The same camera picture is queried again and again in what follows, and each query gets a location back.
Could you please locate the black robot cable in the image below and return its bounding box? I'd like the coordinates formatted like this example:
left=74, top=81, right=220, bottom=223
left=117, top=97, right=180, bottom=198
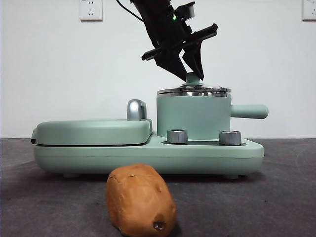
left=115, top=0, right=145, bottom=23

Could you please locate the white wall socket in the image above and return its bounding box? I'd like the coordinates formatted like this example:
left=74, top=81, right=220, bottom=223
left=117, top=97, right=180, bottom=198
left=79, top=0, right=103, bottom=22
left=302, top=0, right=316, bottom=22

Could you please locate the glass lid with green knob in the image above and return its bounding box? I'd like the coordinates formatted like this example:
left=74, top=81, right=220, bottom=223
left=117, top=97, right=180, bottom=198
left=157, top=72, right=233, bottom=94

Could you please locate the silver control knob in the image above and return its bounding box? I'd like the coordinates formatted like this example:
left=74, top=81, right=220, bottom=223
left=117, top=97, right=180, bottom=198
left=167, top=128, right=190, bottom=144
left=219, top=130, right=242, bottom=146

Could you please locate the green steamer pot with handle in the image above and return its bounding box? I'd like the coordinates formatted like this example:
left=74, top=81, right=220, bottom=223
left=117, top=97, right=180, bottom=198
left=156, top=91, right=269, bottom=139

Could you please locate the green breakfast machine base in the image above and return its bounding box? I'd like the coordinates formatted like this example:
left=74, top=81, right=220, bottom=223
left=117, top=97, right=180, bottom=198
left=34, top=132, right=265, bottom=179

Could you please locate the green griddle lid chrome handle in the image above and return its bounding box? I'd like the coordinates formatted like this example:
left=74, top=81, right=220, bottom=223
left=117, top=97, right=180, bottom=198
left=31, top=99, right=154, bottom=146

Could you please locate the brown potato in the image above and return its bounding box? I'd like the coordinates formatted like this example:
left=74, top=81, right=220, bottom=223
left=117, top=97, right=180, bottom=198
left=105, top=163, right=177, bottom=237

